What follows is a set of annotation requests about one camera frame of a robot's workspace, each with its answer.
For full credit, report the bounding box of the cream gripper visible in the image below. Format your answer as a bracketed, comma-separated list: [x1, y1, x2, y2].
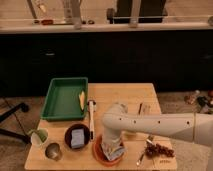
[101, 135, 123, 153]

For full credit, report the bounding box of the blue-grey towel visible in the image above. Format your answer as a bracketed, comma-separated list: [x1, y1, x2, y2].
[103, 146, 125, 161]

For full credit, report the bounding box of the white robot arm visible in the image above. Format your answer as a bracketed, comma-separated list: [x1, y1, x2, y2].
[101, 103, 213, 154]

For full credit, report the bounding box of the orange bowl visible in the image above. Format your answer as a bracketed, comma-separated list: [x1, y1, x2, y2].
[92, 135, 123, 167]

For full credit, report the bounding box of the blue sponge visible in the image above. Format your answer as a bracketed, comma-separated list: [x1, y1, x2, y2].
[71, 129, 84, 149]

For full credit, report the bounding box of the metal fork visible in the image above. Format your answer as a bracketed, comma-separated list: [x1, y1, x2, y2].
[136, 135, 154, 166]

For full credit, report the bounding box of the bunch of red grapes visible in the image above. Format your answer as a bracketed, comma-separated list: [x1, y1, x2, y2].
[145, 144, 174, 157]

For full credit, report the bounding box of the dark brown bowl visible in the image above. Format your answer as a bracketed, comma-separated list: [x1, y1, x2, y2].
[64, 124, 90, 150]

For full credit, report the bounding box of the yellow banana piece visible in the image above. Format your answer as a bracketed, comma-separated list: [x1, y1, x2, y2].
[79, 91, 85, 110]

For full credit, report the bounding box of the small metal cup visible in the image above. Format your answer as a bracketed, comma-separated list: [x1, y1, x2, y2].
[45, 143, 62, 161]

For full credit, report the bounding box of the green plastic tray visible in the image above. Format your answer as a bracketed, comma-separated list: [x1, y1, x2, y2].
[41, 77, 88, 121]

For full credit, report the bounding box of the green and white cup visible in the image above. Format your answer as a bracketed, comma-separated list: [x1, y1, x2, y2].
[29, 129, 48, 147]

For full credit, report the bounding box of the black office chair base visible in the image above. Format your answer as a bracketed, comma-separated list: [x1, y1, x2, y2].
[0, 103, 30, 144]

